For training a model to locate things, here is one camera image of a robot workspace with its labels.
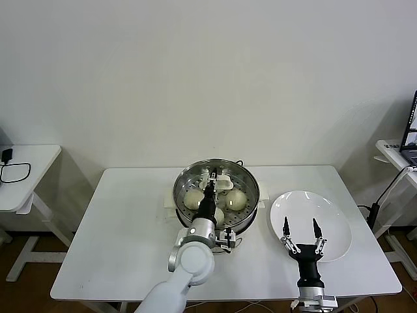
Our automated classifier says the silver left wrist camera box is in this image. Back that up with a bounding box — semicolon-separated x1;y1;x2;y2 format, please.
214;228;238;252

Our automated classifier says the dark open laptop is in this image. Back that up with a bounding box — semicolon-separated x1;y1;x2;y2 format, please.
399;89;417;168

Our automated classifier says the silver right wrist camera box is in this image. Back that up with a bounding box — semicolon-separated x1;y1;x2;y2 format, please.
291;295;339;309

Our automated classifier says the black looped cable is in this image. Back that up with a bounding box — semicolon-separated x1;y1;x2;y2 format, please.
0;162;32;185

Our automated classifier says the white round plate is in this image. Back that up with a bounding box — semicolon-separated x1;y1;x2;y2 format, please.
269;190;352;263

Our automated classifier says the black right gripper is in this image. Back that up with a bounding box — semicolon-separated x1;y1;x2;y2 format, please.
280;215;328;288

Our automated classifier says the white side table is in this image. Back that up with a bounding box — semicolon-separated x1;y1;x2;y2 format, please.
0;144;76;283

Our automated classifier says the round glass pot lid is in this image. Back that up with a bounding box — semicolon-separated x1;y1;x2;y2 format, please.
172;158;261;231

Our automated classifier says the white electric cooker base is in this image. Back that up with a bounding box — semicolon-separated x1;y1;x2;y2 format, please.
164;200;266;248

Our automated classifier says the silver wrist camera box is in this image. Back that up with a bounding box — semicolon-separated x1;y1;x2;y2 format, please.
291;295;339;309
214;228;238;252

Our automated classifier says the stainless steel steamer basket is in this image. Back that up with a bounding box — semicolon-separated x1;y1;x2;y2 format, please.
162;157;270;237

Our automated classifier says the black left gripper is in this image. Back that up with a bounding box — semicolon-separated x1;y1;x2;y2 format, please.
194;167;220;223

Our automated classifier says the black power cable with plug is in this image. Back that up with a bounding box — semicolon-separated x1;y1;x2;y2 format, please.
356;168;411;229

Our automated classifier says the white floor cable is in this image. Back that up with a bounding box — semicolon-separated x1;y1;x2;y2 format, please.
177;300;278;313

